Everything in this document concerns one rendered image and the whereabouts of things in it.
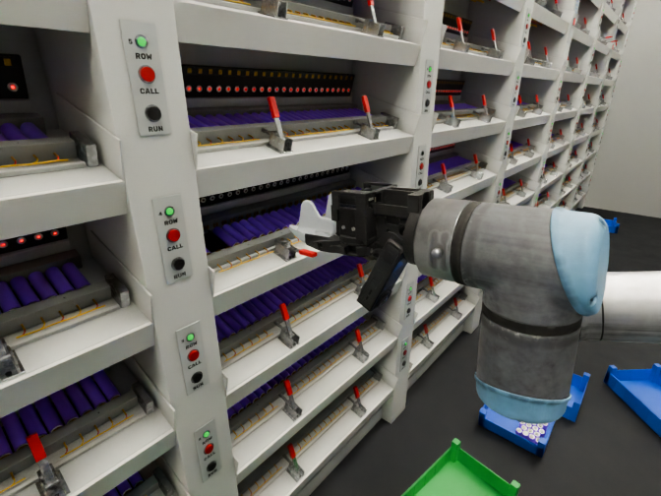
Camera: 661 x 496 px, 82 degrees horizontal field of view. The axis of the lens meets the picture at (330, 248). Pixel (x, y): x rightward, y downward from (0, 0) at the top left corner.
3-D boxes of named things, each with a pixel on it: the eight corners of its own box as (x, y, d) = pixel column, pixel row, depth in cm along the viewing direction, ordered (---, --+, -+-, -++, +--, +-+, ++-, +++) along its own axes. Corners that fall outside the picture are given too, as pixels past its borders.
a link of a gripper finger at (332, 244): (318, 225, 54) (372, 232, 50) (319, 237, 55) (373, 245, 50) (297, 234, 50) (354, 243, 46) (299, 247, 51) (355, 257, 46)
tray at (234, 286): (402, 226, 105) (413, 196, 100) (210, 318, 62) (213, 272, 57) (347, 196, 115) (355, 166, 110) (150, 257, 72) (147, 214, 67)
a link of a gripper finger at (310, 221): (287, 195, 55) (342, 199, 50) (291, 234, 57) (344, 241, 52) (273, 200, 53) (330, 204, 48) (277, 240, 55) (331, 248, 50)
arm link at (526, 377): (560, 376, 46) (575, 282, 42) (572, 449, 36) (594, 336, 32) (477, 360, 50) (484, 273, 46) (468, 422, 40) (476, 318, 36)
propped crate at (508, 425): (542, 458, 119) (545, 445, 114) (477, 424, 131) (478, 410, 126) (568, 386, 136) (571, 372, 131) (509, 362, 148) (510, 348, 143)
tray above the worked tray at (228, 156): (408, 153, 97) (426, 96, 90) (195, 199, 55) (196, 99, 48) (348, 126, 107) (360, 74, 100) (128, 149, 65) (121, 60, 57)
